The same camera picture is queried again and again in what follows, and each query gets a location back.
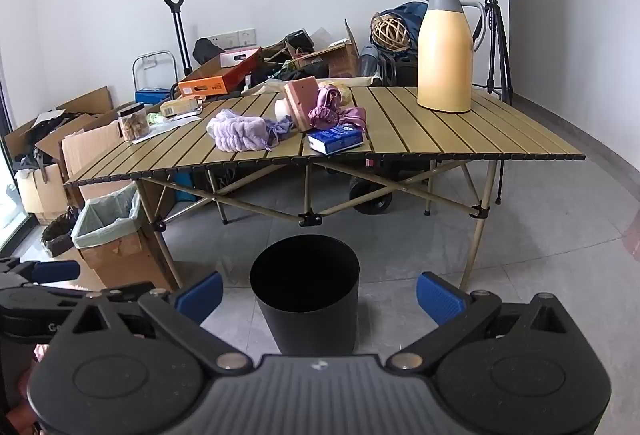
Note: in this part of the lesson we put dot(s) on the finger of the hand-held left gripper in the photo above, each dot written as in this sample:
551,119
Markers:
125,290
55,271

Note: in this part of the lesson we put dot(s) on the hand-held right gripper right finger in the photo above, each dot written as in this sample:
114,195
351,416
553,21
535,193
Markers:
440,295

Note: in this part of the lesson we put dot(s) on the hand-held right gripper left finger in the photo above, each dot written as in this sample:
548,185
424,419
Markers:
200,295

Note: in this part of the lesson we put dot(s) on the black round trash bin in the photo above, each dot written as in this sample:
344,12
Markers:
305,305

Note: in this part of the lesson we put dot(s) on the purple fluffy cloth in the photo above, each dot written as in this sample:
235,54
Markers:
237,132

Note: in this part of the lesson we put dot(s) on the blue packet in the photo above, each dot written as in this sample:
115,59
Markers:
337,138

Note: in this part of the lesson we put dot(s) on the pink box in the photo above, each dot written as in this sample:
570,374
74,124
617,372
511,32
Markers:
302,105

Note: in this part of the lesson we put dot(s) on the translucent plastic bag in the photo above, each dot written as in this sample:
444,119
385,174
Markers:
342,91

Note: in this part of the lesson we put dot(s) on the cardboard box with liner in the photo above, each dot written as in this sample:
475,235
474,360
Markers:
125,260

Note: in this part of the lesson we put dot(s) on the dark wicker basket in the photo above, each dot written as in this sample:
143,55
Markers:
57,235

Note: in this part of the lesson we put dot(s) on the green plastic liner bag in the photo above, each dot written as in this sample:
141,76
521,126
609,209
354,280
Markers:
87,225

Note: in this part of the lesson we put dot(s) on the white cardboard box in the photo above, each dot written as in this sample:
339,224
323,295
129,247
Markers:
40,195

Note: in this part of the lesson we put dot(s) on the black wagon wheel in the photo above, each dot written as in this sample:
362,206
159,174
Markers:
371,201

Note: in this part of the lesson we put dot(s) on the plain cardboard box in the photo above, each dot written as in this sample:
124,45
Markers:
90,145

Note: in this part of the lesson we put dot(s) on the olive slatted folding table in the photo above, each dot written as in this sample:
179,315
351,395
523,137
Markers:
425,135

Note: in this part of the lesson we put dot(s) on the clear jar of snacks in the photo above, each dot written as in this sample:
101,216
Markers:
134,125

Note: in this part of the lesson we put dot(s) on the large open cardboard box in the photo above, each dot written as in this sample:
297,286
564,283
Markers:
85,102

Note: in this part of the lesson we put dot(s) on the white paper towel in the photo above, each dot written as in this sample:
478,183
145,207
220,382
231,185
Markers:
175,124

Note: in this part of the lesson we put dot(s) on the small tan cardboard box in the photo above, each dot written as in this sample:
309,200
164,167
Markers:
180,106

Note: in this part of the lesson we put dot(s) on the blue box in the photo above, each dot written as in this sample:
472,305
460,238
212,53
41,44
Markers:
152,95

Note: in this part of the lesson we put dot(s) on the orange flat box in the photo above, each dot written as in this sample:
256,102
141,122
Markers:
210,85

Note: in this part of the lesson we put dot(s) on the black suitcase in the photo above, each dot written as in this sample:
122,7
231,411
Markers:
400,70

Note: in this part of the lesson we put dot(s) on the yellow thermos jug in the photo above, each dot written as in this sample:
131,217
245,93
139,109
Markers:
445,65

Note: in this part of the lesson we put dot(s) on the dark cloth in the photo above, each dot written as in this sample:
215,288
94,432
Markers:
280,74

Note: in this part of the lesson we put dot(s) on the white metal hand cart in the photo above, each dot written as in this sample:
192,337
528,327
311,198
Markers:
155,53

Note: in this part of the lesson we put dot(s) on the white long box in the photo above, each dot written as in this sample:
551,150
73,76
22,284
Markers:
240,57

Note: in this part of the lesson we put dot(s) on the grey water bottle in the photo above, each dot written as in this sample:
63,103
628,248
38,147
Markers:
369,61

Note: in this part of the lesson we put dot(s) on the black soft bag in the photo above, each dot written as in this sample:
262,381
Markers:
207,50

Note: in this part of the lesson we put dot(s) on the open brown cardboard box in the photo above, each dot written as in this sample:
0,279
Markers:
335,57

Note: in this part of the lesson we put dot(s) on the black tripod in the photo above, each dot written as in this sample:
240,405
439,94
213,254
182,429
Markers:
496,40

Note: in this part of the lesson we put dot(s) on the woven rattan ball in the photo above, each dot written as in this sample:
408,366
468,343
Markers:
390,32

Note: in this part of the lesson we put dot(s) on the black pouch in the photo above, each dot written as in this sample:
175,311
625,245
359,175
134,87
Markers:
298,40

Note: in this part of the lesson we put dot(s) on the dark blue bag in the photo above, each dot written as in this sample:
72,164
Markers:
415,15

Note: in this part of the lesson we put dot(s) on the white wall socket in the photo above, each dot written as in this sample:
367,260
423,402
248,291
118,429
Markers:
247,36
231,38
216,40

